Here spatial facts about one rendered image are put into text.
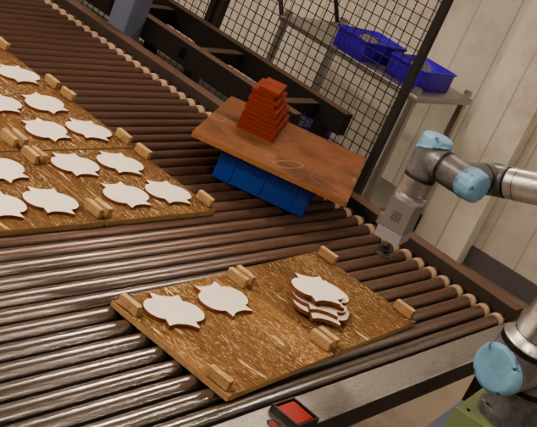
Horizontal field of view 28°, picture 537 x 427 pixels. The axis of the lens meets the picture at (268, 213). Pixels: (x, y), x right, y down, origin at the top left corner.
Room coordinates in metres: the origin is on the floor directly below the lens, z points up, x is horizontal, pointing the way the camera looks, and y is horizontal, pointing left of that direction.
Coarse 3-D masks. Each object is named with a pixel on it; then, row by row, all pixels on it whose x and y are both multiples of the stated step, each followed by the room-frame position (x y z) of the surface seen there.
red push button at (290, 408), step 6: (288, 402) 1.93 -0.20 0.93; (294, 402) 1.94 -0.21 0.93; (282, 408) 1.90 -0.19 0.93; (288, 408) 1.91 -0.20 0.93; (294, 408) 1.92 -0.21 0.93; (300, 408) 1.93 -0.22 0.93; (288, 414) 1.88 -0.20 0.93; (294, 414) 1.89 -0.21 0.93; (300, 414) 1.90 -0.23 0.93; (306, 414) 1.91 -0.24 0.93; (294, 420) 1.87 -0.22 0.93; (300, 420) 1.88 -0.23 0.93; (306, 420) 1.89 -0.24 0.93
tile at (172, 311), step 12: (156, 300) 2.07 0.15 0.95; (168, 300) 2.09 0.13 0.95; (180, 300) 2.12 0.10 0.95; (144, 312) 2.02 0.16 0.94; (156, 312) 2.02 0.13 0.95; (168, 312) 2.04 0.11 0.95; (180, 312) 2.07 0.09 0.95; (192, 312) 2.09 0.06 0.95; (168, 324) 2.00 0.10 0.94; (180, 324) 2.02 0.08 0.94; (192, 324) 2.04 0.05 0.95
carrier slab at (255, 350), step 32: (192, 288) 2.22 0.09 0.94; (128, 320) 1.98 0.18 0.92; (224, 320) 2.14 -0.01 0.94; (256, 320) 2.20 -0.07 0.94; (288, 320) 2.27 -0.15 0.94; (192, 352) 1.94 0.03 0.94; (224, 352) 2.00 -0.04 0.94; (256, 352) 2.06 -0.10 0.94; (288, 352) 2.12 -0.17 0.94; (320, 352) 2.18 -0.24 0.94; (256, 384) 1.93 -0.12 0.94
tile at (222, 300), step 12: (204, 288) 2.22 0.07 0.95; (216, 288) 2.25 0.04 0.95; (228, 288) 2.27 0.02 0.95; (204, 300) 2.17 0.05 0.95; (216, 300) 2.19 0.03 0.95; (228, 300) 2.21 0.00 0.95; (240, 300) 2.24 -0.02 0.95; (216, 312) 2.15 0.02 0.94; (228, 312) 2.16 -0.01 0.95; (240, 312) 2.19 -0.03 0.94
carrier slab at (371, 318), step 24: (264, 264) 2.51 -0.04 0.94; (288, 264) 2.57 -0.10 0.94; (312, 264) 2.64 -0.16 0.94; (264, 288) 2.38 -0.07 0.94; (288, 288) 2.44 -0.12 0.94; (360, 288) 2.62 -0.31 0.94; (288, 312) 2.31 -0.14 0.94; (360, 312) 2.48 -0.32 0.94; (384, 312) 2.54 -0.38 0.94; (360, 336) 2.35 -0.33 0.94; (384, 336) 2.43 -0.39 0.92
